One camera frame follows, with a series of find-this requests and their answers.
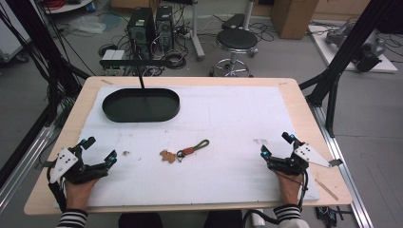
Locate black round stool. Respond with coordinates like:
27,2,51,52
209,28,259,78

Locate white power adapter box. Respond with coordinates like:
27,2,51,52
101,48,126,62

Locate wooden stick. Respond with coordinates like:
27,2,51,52
314,178,339,201

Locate keychain with brown bear charm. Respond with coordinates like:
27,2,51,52
159,139,211,164

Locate cardboard box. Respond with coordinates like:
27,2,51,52
270,0,320,41

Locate person's right hand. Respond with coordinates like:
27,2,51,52
273,169,305,207

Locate person's dark trousers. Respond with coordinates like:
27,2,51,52
118,210,245,228

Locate person's right striped sleeve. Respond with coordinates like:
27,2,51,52
273,203,311,228

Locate person's left hand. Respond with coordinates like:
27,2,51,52
65,177,101,212

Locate black oval tray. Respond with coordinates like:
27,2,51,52
102,87,181,124

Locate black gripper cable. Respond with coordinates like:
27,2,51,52
241,169,310,226

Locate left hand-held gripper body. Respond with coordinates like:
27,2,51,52
47,143,110,185

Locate black computer tower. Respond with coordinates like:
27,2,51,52
126,7,157,61
155,5,175,51

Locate black metal frame post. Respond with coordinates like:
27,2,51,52
5,0,91,124
298,0,393,138

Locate person's striped sleeve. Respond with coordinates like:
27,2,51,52
56,208,89,228
273,203,311,228

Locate white board with grey devices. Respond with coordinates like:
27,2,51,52
307,17,398,74

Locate person's left striped sleeve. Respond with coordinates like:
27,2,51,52
56,208,89,228

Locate black camera stand bar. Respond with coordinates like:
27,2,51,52
99,58,174,98

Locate white table mat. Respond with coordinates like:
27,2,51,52
53,85,320,208

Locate aluminium rail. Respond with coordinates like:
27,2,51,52
0,124,56,213
312,104,374,228

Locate grey table leg stand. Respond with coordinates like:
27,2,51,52
188,0,206,61

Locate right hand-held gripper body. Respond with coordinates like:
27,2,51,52
266,142,344,176

